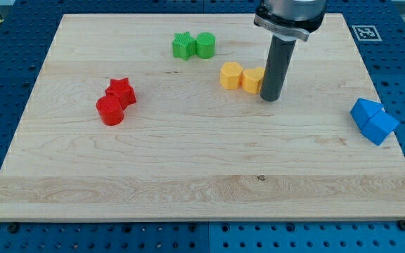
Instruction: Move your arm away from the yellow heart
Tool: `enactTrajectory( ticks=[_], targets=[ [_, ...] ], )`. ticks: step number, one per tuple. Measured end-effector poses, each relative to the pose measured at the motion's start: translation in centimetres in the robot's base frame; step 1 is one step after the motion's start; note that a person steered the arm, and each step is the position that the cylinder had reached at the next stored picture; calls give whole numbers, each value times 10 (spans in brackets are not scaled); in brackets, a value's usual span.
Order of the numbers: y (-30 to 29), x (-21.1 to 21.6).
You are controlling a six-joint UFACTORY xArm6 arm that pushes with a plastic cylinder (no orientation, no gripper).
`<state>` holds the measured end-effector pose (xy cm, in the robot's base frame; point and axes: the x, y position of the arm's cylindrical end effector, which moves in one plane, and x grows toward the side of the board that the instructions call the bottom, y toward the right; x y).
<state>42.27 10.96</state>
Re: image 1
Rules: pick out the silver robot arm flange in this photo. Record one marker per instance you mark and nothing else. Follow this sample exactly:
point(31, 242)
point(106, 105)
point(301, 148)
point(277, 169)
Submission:
point(290, 20)

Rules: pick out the yellow heart block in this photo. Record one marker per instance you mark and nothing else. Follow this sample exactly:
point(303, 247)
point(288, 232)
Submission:
point(252, 79)

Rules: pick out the light wooden board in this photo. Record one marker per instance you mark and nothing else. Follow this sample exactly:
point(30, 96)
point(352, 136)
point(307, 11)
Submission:
point(188, 149)

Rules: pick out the yellow hexagon block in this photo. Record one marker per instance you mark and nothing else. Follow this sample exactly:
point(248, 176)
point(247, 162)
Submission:
point(230, 75)

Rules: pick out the green star block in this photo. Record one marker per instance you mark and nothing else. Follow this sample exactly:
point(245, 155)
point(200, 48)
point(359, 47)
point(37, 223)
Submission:
point(183, 45)

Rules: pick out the green cylinder block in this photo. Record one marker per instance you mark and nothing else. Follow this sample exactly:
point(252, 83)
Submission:
point(205, 45)

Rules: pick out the red star block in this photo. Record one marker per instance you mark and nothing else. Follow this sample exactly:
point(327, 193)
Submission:
point(122, 89)

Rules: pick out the red cylinder block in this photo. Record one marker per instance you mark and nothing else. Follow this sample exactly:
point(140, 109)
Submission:
point(110, 110)

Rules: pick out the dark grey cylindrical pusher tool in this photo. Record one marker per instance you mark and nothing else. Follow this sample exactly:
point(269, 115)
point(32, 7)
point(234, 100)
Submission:
point(278, 60)

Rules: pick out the blue triangular block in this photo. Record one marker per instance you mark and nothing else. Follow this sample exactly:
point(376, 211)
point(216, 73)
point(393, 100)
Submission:
point(363, 110)

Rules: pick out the blue cube block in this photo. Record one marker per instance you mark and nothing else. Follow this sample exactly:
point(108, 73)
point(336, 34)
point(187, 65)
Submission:
point(379, 126)

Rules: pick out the white fiducial marker tag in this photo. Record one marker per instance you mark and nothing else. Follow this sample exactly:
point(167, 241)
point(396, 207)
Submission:
point(366, 33)

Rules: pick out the black bolt front left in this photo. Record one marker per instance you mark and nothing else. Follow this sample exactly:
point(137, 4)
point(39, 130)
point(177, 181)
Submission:
point(12, 228)

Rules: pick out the black bolt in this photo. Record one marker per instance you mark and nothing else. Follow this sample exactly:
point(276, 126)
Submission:
point(12, 228)
point(401, 225)

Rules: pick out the black bolt front right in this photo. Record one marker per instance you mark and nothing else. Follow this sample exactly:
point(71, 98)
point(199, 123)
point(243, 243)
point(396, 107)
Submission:
point(401, 225)

